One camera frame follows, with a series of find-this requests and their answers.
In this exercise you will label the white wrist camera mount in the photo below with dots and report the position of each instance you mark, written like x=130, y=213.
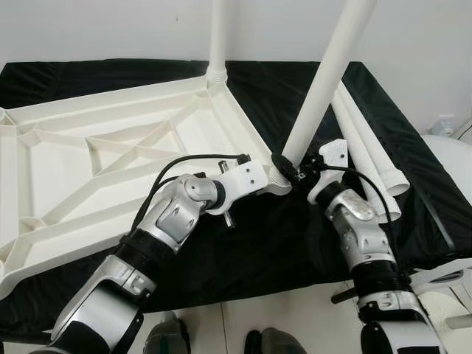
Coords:
x=240, y=181
x=332, y=158

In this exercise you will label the grey robot right leg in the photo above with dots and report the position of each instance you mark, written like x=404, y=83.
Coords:
x=276, y=341

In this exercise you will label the black metal table bar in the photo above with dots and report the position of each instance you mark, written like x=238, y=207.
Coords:
x=343, y=295

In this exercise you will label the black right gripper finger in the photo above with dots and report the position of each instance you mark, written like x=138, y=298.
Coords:
x=284, y=164

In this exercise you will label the black table cloth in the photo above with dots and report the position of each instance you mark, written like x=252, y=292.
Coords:
x=295, y=243

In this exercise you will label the white wall socket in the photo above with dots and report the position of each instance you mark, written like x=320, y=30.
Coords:
x=442, y=125

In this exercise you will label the white tapered plastic table leg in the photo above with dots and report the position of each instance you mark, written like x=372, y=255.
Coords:
x=328, y=74
x=218, y=37
x=376, y=140
x=365, y=162

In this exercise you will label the white plastic table top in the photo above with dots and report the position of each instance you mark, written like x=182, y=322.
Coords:
x=74, y=162

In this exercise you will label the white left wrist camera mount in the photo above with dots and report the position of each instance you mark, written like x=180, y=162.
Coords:
x=240, y=181

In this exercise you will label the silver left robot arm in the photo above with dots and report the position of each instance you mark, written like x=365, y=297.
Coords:
x=166, y=221

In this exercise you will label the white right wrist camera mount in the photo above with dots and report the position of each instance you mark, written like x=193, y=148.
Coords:
x=332, y=158

